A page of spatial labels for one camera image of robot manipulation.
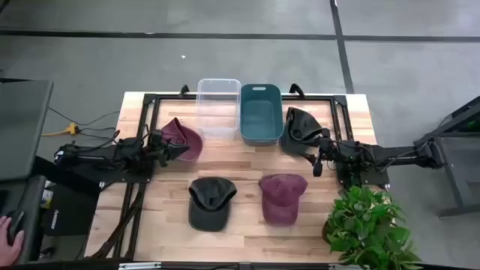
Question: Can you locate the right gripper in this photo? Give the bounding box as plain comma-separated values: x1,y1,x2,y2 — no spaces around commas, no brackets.
302,136,341,178

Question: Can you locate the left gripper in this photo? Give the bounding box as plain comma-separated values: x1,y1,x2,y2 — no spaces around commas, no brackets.
146,141,191,169

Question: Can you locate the maroon baseball cap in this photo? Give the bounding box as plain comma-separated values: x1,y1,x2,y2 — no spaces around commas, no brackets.
257,173,308,227
160,117,204,163

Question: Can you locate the black baseball cap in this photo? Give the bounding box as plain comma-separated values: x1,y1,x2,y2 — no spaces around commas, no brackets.
187,176,238,233
279,106,326,157

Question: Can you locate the clear plastic bin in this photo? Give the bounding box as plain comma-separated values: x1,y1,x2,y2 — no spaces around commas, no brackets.
196,77,242,140

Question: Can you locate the teal plastic bin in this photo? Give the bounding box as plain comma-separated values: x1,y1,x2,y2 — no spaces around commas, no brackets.
239,83,285,147

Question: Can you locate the green potted plant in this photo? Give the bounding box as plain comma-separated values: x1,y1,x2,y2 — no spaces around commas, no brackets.
321,185,423,270

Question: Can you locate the yellow power plug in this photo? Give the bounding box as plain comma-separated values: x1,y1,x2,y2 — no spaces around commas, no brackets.
40,123,80,138

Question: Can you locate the black Husky bag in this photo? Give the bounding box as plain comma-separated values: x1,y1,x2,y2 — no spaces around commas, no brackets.
41,183,101,237

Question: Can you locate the small yellow white package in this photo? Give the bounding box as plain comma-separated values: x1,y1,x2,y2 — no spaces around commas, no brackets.
40,188,54,210

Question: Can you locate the black metal stand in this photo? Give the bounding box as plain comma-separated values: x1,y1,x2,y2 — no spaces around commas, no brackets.
414,95,480,218

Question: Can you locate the dark desk top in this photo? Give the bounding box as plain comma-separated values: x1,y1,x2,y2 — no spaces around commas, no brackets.
0,174,47,266

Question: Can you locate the gray desk panel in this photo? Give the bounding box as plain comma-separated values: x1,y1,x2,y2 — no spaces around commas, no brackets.
0,78,55,182

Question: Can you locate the black computer mouse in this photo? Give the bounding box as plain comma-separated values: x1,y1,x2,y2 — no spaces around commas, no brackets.
6,209,26,245

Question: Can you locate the person's hand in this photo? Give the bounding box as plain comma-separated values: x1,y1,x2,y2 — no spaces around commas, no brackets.
0,215,26,266

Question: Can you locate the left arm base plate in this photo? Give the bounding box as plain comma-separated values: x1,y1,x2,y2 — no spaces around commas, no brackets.
69,164,154,185

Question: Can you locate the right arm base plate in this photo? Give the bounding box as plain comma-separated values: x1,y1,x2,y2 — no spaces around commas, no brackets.
335,164,391,190

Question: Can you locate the black floor cable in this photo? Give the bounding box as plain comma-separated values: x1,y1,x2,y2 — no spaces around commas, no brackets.
47,106,122,143

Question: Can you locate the black table edge rail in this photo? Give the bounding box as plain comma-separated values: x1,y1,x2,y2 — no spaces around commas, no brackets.
0,257,480,270

